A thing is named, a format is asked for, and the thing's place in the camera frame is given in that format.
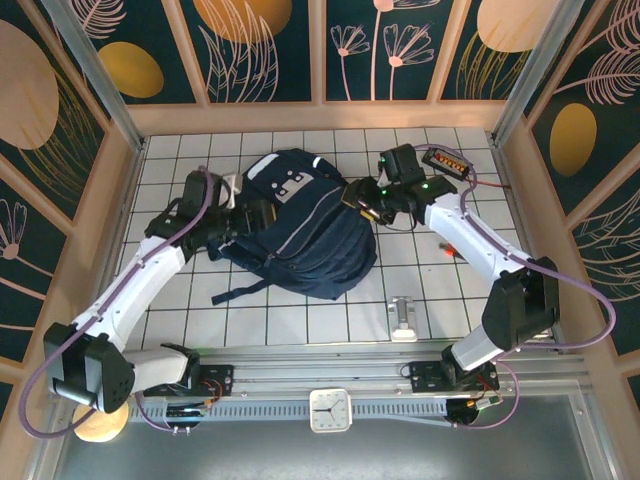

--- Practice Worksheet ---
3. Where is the black adapter board with wires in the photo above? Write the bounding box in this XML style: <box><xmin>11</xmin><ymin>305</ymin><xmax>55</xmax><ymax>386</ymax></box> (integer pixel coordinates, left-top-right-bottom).
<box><xmin>164</xmin><ymin>401</ymin><xmax>214</xmax><ymax>425</ymax></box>
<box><xmin>446</xmin><ymin>397</ymin><xmax>502</xmax><ymax>426</ymax></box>

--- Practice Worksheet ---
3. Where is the aluminium frame post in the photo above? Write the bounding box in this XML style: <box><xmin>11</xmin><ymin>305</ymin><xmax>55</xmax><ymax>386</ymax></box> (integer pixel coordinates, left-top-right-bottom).
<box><xmin>492</xmin><ymin>0</ymin><xmax>586</xmax><ymax>146</ymax></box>
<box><xmin>39</xmin><ymin>0</ymin><xmax>147</xmax><ymax>151</ymax></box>

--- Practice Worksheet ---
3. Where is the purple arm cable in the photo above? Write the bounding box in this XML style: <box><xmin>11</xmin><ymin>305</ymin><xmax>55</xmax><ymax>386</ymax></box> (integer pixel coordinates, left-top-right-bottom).
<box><xmin>22</xmin><ymin>167</ymin><xmax>221</xmax><ymax>439</ymax></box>
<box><xmin>412</xmin><ymin>143</ymin><xmax>616</xmax><ymax>431</ymax></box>

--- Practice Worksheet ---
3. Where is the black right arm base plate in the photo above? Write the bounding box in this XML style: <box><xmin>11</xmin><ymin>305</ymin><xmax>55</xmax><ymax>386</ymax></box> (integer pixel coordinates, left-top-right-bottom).
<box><xmin>408</xmin><ymin>358</ymin><xmax>500</xmax><ymax>394</ymax></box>

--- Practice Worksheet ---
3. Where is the white square clock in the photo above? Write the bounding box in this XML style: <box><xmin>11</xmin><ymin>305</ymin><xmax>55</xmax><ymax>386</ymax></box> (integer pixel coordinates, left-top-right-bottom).
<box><xmin>308</xmin><ymin>387</ymin><xmax>354</xmax><ymax>433</ymax></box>

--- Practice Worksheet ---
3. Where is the red wire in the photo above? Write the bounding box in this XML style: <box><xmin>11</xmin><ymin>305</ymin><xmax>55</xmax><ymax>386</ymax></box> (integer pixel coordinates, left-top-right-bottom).
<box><xmin>467</xmin><ymin>174</ymin><xmax>512</xmax><ymax>190</ymax></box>

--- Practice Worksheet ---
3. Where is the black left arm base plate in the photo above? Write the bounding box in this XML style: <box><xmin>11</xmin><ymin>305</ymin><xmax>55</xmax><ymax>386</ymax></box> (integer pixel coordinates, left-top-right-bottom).
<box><xmin>143</xmin><ymin>363</ymin><xmax>236</xmax><ymax>399</ymax></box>

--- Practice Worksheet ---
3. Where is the aluminium mounting rail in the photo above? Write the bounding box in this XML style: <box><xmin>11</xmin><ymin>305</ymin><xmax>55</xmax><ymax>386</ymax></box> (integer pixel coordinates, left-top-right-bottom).
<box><xmin>49</xmin><ymin>349</ymin><xmax>591</xmax><ymax>399</ymax></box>

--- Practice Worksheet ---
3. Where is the grey slotted cable duct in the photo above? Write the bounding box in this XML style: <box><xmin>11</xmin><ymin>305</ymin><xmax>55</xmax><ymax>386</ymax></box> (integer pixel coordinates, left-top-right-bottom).
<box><xmin>128</xmin><ymin>399</ymin><xmax>451</xmax><ymax>425</ymax></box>

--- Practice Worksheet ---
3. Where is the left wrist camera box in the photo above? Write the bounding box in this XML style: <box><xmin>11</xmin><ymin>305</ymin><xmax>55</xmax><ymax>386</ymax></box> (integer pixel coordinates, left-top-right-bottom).
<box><xmin>218</xmin><ymin>171</ymin><xmax>245</xmax><ymax>210</ymax></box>

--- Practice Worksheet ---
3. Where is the navy blue backpack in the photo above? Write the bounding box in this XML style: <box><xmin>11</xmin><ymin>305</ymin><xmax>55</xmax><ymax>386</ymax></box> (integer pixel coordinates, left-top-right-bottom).
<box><xmin>207</xmin><ymin>148</ymin><xmax>379</xmax><ymax>307</ymax></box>

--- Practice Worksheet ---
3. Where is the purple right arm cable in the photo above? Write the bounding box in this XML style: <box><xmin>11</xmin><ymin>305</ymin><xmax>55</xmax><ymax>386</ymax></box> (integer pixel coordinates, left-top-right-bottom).
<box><xmin>412</xmin><ymin>143</ymin><xmax>616</xmax><ymax>431</ymax></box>

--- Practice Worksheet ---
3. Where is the black charger box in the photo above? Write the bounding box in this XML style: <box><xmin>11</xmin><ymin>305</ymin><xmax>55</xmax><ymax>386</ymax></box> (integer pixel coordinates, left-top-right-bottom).
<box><xmin>421</xmin><ymin>144</ymin><xmax>474</xmax><ymax>180</ymax></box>

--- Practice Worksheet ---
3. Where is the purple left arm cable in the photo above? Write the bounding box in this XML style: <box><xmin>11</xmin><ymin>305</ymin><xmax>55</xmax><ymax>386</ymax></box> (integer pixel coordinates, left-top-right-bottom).
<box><xmin>22</xmin><ymin>167</ymin><xmax>221</xmax><ymax>439</ymax></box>

